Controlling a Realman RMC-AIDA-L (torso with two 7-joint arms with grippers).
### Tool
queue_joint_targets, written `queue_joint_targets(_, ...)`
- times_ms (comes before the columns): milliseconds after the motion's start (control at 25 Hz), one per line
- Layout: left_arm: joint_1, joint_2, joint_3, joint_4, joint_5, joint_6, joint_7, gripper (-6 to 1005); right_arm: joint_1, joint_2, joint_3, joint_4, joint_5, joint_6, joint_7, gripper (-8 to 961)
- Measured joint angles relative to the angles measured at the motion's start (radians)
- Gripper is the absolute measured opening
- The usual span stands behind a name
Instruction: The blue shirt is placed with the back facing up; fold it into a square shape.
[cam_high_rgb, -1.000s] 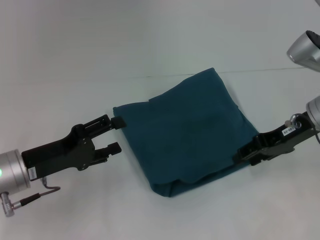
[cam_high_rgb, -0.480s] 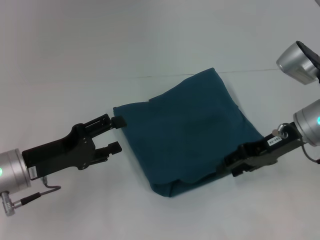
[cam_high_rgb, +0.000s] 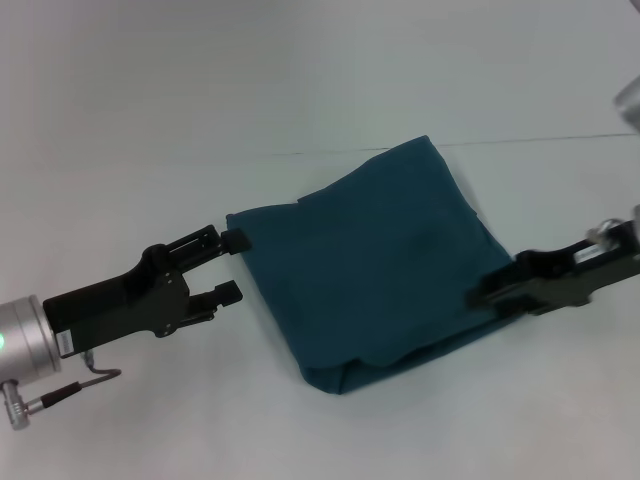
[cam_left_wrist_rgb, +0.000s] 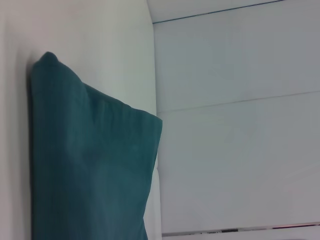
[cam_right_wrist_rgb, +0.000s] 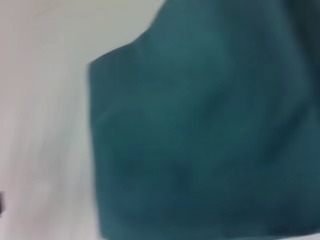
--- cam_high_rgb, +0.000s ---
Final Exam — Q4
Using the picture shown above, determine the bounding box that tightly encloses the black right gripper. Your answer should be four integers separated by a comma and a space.
464, 219, 640, 317

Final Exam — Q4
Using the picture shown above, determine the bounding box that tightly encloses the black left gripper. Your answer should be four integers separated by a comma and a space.
42, 225, 253, 360

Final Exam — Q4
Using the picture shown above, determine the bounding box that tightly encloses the blue t-shirt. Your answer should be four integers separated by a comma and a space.
225, 134, 516, 397

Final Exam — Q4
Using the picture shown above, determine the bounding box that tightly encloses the right gripper cable with connector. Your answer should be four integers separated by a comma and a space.
585, 217, 624, 250

